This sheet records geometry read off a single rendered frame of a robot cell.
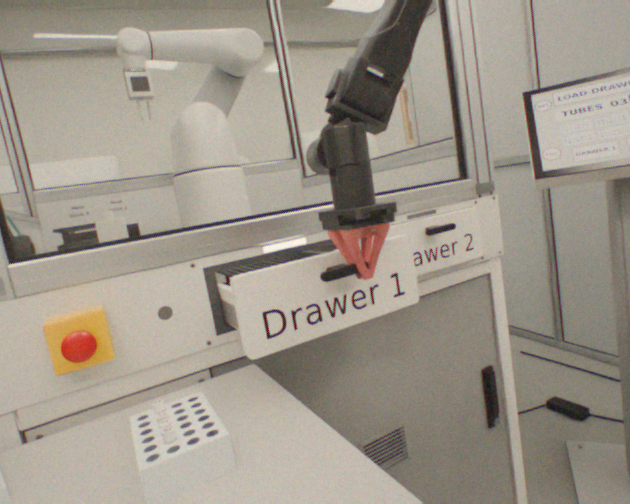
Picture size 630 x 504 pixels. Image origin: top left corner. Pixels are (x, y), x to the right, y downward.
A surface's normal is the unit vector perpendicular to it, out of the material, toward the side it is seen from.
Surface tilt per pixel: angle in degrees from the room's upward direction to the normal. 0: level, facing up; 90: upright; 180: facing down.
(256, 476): 0
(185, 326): 90
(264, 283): 90
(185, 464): 90
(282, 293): 90
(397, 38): 109
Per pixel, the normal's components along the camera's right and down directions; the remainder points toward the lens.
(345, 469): -0.17, -0.98
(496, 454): 0.46, 0.04
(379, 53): 0.15, 0.42
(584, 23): -0.92, 0.20
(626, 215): -0.41, 0.19
